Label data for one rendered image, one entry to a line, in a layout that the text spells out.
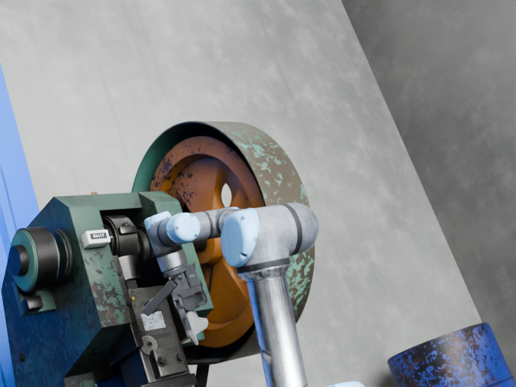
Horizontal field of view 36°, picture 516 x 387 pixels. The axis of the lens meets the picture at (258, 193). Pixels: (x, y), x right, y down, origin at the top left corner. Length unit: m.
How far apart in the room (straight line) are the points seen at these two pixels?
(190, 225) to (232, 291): 0.69
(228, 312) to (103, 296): 0.56
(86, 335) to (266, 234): 0.85
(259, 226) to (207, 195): 1.09
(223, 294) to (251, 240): 1.08
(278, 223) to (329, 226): 3.23
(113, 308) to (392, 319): 2.90
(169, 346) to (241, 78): 2.98
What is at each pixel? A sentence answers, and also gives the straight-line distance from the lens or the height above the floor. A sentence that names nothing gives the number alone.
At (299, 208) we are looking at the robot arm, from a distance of 1.72.
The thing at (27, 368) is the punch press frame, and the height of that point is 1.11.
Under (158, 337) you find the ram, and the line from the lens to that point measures 2.37.
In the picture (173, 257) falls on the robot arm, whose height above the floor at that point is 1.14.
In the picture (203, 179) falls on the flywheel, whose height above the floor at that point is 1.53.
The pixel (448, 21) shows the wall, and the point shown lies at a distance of 5.69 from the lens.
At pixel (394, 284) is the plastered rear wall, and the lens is 5.07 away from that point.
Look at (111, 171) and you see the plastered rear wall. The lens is 4.15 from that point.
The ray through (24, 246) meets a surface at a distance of 2.36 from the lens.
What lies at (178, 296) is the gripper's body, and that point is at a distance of 2.12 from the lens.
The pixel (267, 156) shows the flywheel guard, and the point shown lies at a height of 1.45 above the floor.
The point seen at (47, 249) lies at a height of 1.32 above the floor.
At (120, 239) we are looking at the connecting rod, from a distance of 2.44.
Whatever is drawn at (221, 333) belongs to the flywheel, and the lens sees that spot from 2.67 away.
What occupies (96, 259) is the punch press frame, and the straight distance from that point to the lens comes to 2.32.
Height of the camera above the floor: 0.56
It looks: 18 degrees up
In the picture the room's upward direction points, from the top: 20 degrees counter-clockwise
